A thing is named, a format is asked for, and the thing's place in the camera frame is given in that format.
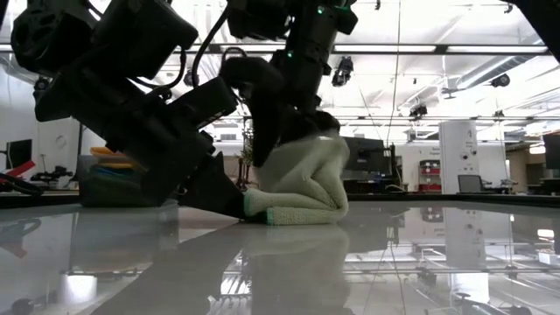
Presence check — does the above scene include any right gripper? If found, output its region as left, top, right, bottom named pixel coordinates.
left=251, top=0, right=358, bottom=168

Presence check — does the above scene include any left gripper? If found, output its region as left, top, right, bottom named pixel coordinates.
left=33, top=46, right=247, bottom=221

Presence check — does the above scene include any green microfiber towel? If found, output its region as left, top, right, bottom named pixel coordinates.
left=241, top=132, right=352, bottom=227

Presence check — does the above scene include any orange microfiber towel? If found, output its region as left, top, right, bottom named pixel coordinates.
left=89, top=146, right=144, bottom=172

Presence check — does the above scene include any small artificial potted plant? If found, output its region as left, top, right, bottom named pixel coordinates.
left=237, top=125, right=258, bottom=190

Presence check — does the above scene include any black computer monitor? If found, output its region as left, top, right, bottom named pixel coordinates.
left=543, top=132, right=560, bottom=170
left=340, top=136, right=394, bottom=181

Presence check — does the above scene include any grey plastic bin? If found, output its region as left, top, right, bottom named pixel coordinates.
left=77, top=152, right=158, bottom=209

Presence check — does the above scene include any red parts shelf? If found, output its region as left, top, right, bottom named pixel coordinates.
left=418, top=159, right=442, bottom=193

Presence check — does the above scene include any white pillar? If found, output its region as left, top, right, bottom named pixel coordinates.
left=438, top=119, right=481, bottom=193

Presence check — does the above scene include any black office chair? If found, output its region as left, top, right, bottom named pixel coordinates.
left=456, top=173, right=483, bottom=195

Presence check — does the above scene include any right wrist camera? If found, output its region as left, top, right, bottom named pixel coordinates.
left=218, top=55, right=286, bottom=101

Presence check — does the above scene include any black overhead frame rail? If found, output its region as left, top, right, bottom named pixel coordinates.
left=0, top=42, right=553, bottom=55

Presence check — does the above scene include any black wall screen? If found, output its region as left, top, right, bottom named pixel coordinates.
left=6, top=138, right=33, bottom=170

